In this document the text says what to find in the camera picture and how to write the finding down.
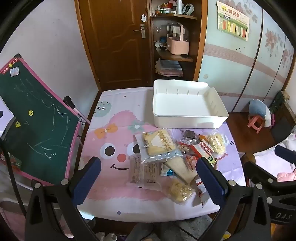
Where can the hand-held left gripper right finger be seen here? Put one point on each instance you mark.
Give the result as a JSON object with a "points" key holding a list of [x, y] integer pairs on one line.
{"points": [[211, 180]]}

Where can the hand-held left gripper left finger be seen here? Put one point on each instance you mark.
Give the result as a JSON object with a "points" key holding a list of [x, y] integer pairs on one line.
{"points": [[86, 180]]}

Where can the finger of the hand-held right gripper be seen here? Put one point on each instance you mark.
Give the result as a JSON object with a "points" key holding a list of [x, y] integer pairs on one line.
{"points": [[256, 172], [285, 153]]}

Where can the clear golden crisp packet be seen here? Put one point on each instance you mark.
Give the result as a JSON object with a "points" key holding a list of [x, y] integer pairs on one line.
{"points": [[179, 190]]}

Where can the clear yellow chips packet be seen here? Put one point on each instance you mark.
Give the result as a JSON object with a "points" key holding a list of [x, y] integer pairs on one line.
{"points": [[217, 141]]}

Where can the blue white snack packet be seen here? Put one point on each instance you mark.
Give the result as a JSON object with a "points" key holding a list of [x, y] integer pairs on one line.
{"points": [[168, 172]]}

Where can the clear brown print cake packet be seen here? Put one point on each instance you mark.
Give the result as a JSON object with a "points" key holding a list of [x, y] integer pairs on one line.
{"points": [[141, 171]]}

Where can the white plastic tray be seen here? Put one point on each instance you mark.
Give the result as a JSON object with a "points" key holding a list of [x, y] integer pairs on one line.
{"points": [[180, 104]]}

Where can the white bedding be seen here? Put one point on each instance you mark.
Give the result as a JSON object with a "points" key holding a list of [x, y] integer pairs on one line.
{"points": [[266, 162]]}

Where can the small red snack packet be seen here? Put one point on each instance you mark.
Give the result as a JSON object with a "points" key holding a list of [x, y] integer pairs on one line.
{"points": [[200, 192]]}

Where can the wooden bedpost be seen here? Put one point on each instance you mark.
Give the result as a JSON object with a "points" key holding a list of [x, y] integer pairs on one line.
{"points": [[246, 158]]}

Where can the pink pillow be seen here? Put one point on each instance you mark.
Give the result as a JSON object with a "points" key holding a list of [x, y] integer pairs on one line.
{"points": [[286, 177]]}

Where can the orange red snack packet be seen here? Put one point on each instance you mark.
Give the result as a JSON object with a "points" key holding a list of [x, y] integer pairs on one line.
{"points": [[190, 162]]}

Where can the dark wooden cabinet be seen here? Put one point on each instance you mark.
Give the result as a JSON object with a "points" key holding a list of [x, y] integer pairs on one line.
{"points": [[281, 125]]}

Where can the long beige snack packet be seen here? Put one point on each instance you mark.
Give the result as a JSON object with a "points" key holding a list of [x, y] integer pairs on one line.
{"points": [[182, 170]]}

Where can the red cookie packet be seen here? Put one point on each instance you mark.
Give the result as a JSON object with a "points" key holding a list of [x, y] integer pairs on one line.
{"points": [[204, 149]]}

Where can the pink plastic stool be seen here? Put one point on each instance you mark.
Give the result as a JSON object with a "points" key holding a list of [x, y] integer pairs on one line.
{"points": [[255, 124]]}

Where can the dark chocolate packet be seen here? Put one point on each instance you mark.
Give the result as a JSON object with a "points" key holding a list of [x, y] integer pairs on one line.
{"points": [[188, 134]]}

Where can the blue cushion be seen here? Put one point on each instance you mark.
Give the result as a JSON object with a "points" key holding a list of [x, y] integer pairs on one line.
{"points": [[256, 107]]}

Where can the pink cartoon tablecloth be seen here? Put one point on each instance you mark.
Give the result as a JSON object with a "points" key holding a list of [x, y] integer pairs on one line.
{"points": [[115, 129]]}

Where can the large yellow biscuit packet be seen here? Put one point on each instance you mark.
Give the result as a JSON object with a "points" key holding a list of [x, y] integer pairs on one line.
{"points": [[155, 143]]}

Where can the yellow smiley magnet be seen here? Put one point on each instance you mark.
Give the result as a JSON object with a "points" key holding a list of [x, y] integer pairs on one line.
{"points": [[17, 124], [30, 112]]}

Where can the floral sliding wardrobe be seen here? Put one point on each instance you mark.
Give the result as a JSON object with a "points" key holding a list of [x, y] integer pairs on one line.
{"points": [[231, 69]]}

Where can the stack of folded cloths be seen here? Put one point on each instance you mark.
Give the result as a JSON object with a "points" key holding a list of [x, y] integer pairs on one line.
{"points": [[168, 68]]}

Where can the brown wooden door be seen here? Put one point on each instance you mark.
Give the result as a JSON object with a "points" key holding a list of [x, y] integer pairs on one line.
{"points": [[111, 51]]}

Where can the small black white toys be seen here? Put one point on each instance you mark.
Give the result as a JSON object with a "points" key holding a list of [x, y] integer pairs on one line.
{"points": [[160, 44]]}

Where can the wooden corner shelf unit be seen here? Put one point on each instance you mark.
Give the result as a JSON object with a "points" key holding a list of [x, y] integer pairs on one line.
{"points": [[198, 34]]}

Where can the white door hook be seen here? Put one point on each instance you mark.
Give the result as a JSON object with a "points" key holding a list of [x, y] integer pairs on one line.
{"points": [[143, 18]]}

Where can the clear plastic bottle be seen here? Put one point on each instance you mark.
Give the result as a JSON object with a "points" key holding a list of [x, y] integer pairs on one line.
{"points": [[180, 7]]}

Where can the green chalkboard pink frame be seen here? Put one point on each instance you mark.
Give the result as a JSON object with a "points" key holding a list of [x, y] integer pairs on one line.
{"points": [[39, 129]]}

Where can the colourful wall poster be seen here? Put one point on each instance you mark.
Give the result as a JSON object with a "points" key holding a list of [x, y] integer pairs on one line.
{"points": [[233, 20]]}

